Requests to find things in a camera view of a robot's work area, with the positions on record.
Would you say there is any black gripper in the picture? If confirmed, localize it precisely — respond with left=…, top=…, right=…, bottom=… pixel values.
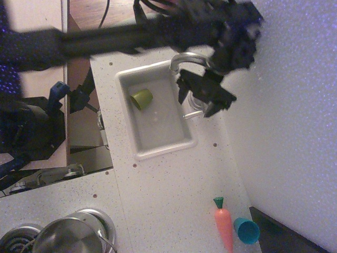
left=168, top=1, right=263, bottom=118

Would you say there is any blue clamp handle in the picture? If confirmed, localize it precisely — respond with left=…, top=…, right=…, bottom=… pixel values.
left=46, top=81, right=70, bottom=115

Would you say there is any silver stove burner front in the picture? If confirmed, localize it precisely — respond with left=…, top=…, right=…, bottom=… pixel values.
left=1, top=223, right=43, bottom=252

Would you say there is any orange toy carrot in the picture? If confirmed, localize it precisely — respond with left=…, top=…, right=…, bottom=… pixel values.
left=213, top=197, right=233, bottom=253

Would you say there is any thin black cable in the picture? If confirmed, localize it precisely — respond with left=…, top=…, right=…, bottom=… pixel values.
left=98, top=0, right=111, bottom=28

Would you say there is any green plastic cup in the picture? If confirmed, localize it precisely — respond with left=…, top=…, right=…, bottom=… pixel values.
left=130, top=89, right=153, bottom=111

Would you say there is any black strap with cable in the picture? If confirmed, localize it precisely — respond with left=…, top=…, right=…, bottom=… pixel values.
left=133, top=0, right=169, bottom=21

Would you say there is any stainless steel pot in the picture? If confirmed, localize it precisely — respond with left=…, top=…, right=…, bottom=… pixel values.
left=33, top=215, right=117, bottom=252

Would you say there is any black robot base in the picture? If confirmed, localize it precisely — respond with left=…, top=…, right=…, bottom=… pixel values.
left=1, top=96, right=66, bottom=191

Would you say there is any silver toy faucet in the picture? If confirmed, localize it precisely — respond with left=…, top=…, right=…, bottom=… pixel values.
left=169, top=52, right=211, bottom=120

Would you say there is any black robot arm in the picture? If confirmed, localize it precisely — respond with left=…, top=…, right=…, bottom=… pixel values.
left=1, top=1, right=263, bottom=117

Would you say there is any teal plastic cup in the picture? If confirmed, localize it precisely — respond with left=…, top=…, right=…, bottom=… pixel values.
left=234, top=217, right=260, bottom=245

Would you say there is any white toy sink basin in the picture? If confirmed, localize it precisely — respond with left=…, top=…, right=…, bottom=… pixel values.
left=115, top=61, right=197, bottom=161

